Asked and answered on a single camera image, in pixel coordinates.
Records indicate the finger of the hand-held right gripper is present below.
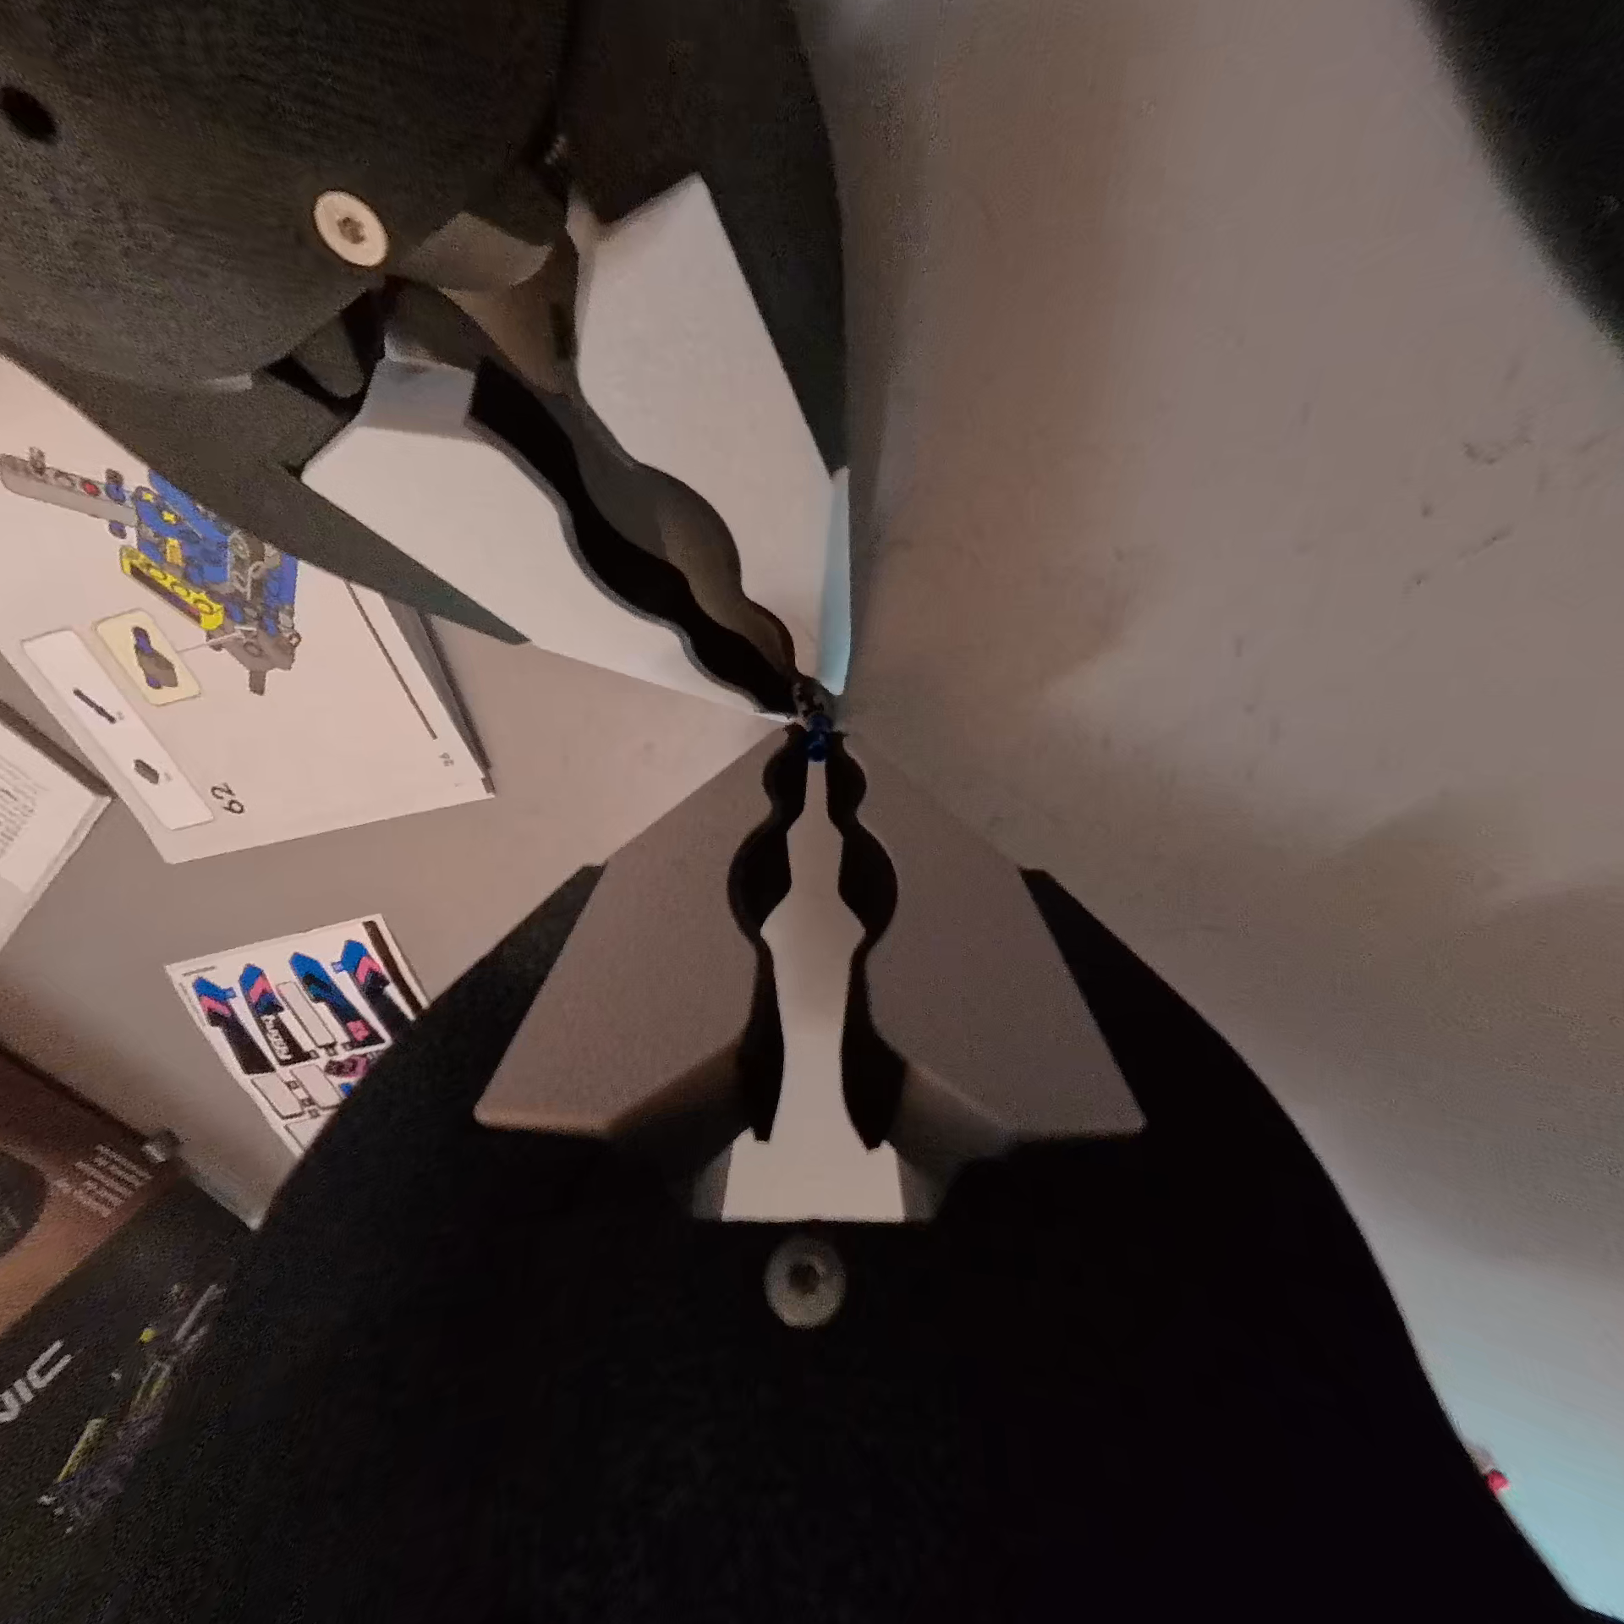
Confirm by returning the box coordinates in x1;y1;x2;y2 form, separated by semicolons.
303;355;803;728
472;174;855;704

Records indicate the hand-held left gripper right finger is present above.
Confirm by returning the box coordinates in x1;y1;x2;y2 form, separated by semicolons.
822;733;1148;1201

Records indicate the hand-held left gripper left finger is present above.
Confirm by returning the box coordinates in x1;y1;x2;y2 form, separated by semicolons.
472;728;814;1189

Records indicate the open lego instruction booklet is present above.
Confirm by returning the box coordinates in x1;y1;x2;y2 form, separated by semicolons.
0;355;500;868

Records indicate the lego sticker sheet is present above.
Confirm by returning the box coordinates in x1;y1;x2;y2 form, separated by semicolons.
166;913;433;1159

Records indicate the dark lego box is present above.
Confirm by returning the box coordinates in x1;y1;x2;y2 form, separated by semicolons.
0;1047;262;1624

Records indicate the white printed leaflet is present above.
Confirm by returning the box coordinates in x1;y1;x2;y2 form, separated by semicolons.
0;720;114;946

